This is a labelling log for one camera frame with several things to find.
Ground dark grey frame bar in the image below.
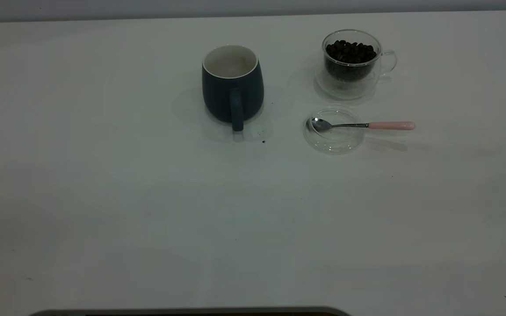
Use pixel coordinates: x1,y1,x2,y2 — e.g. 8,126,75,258
29,307,351,316

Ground dark roasted coffee beans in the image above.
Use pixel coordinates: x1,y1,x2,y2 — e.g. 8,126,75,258
325,40,377,82

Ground clear double-wall glass cup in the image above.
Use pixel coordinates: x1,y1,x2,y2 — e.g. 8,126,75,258
316,29,398,101

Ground dark blue-grey ceramic mug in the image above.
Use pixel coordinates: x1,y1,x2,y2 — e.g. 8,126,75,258
202,45,264,132

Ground steel spoon with pink handle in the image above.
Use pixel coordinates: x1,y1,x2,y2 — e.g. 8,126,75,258
310,117,416,133

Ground clear round glass saucer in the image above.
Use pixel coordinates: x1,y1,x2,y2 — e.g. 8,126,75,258
303,105,365,155

